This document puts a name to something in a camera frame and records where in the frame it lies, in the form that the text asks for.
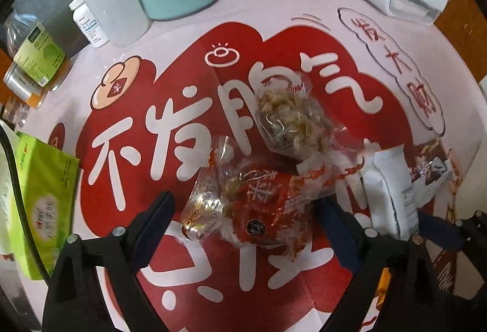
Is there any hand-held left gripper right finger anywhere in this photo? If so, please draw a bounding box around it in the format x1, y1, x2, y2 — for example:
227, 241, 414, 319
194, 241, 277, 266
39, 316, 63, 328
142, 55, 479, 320
320, 197, 468, 332

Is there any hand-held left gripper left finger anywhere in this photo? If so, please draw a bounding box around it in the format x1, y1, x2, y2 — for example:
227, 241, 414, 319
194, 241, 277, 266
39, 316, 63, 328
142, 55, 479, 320
42, 192, 176, 332

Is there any white snack packet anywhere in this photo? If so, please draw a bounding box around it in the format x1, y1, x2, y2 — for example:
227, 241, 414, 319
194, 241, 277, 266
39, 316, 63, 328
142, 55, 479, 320
359, 145, 421, 241

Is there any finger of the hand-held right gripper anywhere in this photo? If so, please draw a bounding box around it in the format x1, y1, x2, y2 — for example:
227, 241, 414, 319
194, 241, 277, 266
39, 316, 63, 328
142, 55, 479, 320
416, 210, 487, 253

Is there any orange snack packet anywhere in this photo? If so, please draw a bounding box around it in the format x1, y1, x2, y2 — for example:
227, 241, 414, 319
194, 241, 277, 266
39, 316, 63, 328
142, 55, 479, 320
375, 267, 391, 313

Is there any brown printed snack packet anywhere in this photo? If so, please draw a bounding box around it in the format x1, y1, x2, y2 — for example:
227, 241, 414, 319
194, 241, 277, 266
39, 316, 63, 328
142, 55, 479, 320
409, 140, 455, 203

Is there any printed table mat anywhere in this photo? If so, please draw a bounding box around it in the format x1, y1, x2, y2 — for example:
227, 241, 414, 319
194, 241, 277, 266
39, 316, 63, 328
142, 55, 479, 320
0, 0, 487, 332

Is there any green tissue pack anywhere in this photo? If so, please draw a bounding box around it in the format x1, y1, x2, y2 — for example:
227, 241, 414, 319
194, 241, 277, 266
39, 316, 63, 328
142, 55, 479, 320
0, 130, 81, 281

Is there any clear bottle with green label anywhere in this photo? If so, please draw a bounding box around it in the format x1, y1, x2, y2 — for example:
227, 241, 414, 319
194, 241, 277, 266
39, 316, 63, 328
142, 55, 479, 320
4, 10, 73, 91

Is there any red snack packet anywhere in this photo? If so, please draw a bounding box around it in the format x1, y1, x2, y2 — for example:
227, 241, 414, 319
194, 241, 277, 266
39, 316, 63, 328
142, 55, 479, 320
180, 136, 366, 264

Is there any clear packet of pale crisps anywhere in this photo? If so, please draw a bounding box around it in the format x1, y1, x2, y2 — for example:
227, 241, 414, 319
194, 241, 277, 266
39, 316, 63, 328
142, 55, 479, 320
254, 75, 343, 165

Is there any small metal can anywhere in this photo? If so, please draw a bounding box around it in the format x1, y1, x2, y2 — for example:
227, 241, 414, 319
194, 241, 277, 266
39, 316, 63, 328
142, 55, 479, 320
3, 63, 48, 110

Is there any white pill bottle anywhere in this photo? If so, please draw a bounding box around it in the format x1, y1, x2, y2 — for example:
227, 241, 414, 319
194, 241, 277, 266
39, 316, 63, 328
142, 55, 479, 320
68, 0, 110, 49

